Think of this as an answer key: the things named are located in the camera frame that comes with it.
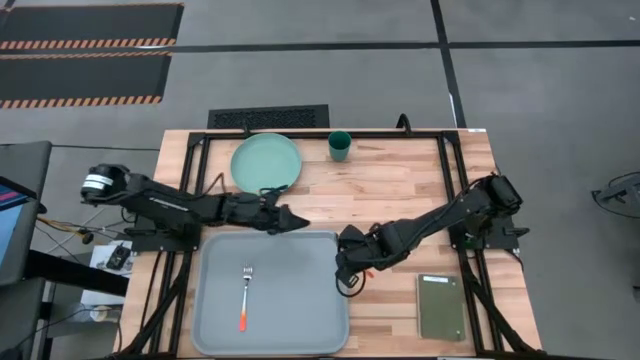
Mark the black desk bar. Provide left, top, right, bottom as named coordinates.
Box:
left=24, top=249, right=130, bottom=297

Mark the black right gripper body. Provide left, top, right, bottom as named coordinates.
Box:
left=335, top=227, right=396, bottom=274

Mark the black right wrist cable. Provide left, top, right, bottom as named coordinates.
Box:
left=335, top=272, right=362, bottom=299

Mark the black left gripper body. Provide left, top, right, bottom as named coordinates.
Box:
left=223, top=192, right=284, bottom=234

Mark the small black device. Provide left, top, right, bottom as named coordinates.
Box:
left=105, top=243, right=132, bottom=272

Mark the dark green plastic cup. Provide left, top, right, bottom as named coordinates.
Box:
left=327, top=130, right=353, bottom=163

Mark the yellow cable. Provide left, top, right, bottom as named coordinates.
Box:
left=37, top=216, right=92, bottom=242

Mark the steel fork orange handle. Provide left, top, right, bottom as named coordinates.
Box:
left=238, top=264, right=254, bottom=333

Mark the white paper sheet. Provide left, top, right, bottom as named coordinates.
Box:
left=89, top=239, right=134, bottom=275

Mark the computer screen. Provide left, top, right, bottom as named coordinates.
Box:
left=0, top=174, right=40, bottom=287

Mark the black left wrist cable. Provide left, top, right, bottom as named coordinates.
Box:
left=257, top=183, right=291, bottom=197

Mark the black hazard striped mat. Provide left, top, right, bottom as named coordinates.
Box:
left=0, top=3, right=185, bottom=51
left=0, top=51, right=173, bottom=110

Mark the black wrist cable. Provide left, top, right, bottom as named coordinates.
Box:
left=257, top=183, right=291, bottom=197
left=335, top=272, right=362, bottom=299

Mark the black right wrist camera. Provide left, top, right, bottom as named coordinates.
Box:
left=339, top=224, right=368, bottom=245

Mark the gray plastic tray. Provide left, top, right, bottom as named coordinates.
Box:
left=190, top=229, right=350, bottom=357

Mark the black floor vent grille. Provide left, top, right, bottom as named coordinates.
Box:
left=207, top=104, right=331, bottom=130

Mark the black aluminium table frame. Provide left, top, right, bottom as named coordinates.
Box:
left=114, top=128, right=546, bottom=360

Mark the light green plastic plate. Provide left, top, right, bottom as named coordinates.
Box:
left=229, top=132, right=304, bottom=195

